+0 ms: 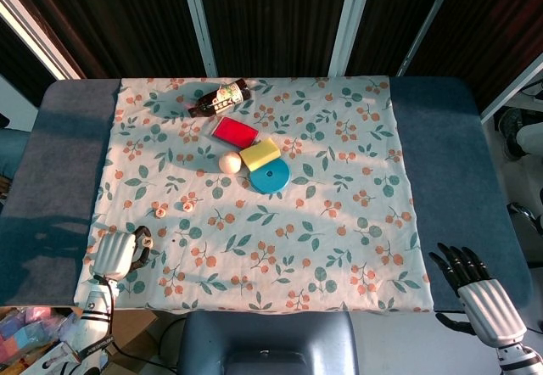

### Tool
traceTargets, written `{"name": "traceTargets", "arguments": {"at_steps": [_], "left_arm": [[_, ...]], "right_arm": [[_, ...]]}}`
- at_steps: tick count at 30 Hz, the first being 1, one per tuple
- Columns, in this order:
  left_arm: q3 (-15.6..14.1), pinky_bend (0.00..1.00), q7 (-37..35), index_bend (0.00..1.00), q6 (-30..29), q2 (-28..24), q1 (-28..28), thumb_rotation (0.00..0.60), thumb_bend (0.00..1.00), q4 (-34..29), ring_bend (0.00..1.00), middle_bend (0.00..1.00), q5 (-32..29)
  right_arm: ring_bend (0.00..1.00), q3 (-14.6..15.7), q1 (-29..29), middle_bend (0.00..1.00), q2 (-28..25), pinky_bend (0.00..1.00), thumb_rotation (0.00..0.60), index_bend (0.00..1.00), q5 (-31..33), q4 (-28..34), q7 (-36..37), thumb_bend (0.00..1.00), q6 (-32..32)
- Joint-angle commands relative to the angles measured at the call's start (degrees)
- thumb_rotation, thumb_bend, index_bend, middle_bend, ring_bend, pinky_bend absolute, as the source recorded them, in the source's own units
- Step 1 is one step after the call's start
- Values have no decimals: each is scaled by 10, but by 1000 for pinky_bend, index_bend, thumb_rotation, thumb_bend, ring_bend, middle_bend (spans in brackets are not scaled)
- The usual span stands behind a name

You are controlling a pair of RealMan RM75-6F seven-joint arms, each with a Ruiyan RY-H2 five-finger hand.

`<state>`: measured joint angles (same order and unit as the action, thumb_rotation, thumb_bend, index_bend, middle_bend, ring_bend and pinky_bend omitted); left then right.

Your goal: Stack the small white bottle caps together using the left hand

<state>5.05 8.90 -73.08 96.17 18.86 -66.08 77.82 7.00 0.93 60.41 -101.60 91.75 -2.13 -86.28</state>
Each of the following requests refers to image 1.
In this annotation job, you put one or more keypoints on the black shoe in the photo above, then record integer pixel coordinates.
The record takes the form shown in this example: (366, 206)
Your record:
(511, 133)

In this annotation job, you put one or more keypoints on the colourful toy box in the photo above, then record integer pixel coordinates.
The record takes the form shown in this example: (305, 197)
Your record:
(23, 332)

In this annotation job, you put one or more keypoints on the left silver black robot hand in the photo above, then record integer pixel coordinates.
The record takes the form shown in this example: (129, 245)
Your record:
(112, 256)

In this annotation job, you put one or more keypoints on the white printed carton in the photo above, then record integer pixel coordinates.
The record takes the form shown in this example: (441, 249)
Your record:
(48, 363)

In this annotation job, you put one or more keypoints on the white ball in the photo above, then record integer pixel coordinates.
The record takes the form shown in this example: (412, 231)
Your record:
(230, 163)

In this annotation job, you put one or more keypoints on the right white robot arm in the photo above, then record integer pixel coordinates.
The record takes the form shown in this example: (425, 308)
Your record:
(517, 358)

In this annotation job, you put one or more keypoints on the yellow sponge block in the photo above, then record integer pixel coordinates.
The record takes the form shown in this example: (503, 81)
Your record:
(259, 154)

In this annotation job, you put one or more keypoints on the dark pleated curtain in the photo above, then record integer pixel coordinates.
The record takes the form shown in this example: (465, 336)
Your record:
(275, 10)

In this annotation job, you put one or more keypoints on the brown cardboard box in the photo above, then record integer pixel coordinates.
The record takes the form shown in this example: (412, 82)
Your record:
(136, 328)

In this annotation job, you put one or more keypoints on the floral cherry print tablecloth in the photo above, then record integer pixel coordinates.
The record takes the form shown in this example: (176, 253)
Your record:
(297, 222)

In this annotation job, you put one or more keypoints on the light trouser leg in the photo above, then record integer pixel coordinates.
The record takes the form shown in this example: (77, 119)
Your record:
(530, 137)

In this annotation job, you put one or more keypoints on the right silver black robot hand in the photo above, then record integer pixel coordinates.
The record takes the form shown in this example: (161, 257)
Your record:
(492, 311)

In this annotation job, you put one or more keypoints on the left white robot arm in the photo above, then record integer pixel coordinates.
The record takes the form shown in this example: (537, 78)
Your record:
(95, 307)

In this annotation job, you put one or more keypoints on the blue round disc with hole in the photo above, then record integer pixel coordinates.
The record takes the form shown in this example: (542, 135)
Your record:
(271, 180)

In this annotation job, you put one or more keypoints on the black floor object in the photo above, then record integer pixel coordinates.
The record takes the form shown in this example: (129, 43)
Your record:
(526, 215)

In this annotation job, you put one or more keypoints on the dark sauce bottle with label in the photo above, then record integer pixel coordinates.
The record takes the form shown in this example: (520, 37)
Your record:
(218, 100)

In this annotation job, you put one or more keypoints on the white screen frame post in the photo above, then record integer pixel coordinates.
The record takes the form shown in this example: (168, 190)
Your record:
(509, 91)
(428, 18)
(42, 48)
(350, 18)
(198, 18)

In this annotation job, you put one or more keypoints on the red rectangular pad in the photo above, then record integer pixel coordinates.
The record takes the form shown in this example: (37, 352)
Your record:
(235, 131)

